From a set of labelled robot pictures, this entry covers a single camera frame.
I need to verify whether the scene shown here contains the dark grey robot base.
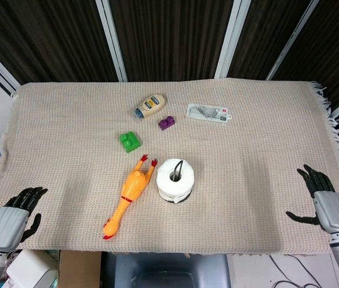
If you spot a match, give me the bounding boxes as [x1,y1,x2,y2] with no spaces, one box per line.
[101,252,232,288]

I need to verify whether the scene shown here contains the white plastic appliance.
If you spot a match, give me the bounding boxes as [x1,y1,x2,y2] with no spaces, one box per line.
[6,249,59,288]

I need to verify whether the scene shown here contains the flat white packaged card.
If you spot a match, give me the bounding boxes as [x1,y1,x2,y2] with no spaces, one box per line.
[185,103,233,124]

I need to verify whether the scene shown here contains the black floor cable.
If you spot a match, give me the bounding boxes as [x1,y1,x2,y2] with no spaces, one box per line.
[268,254,339,288]

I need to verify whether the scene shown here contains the beige waffle-weave tablecloth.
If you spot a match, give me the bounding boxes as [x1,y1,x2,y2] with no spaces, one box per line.
[0,78,339,256]

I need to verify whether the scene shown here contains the right black grey robot hand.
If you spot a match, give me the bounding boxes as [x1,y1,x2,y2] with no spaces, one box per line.
[286,164,339,233]

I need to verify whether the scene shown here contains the mayonnaise squeeze bottle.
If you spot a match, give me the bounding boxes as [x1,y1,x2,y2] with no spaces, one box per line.
[134,94,167,119]

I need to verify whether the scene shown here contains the black wire paper towel holder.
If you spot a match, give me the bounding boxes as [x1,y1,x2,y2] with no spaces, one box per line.
[164,160,193,205]

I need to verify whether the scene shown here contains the orange rubber chicken toy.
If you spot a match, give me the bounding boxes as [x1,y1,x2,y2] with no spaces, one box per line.
[102,154,160,241]

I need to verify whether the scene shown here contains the left black grey robot hand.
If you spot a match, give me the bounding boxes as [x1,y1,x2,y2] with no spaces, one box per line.
[0,186,49,253]

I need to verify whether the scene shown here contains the brown cardboard box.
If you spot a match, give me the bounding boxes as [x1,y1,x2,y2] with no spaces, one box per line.
[59,249,103,288]

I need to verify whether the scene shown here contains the green toy building block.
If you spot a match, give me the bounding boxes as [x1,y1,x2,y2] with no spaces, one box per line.
[119,131,143,154]

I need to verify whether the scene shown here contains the purple toy building block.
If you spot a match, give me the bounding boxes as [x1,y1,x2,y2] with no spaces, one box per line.
[158,115,177,131]

